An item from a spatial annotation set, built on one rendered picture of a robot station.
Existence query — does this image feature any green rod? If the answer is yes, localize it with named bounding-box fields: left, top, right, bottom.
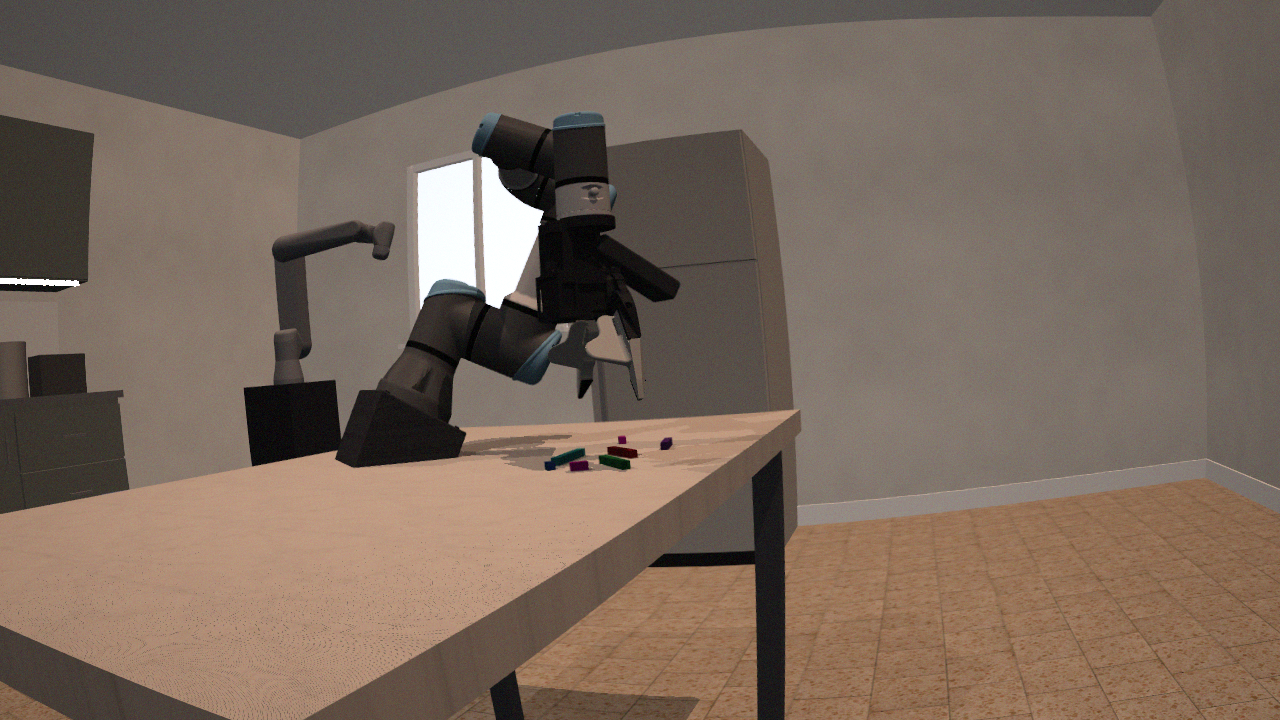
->
left=599, top=455, right=631, bottom=470

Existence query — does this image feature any turquoise rod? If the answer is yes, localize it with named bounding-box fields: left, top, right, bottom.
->
left=550, top=448, right=585, bottom=466

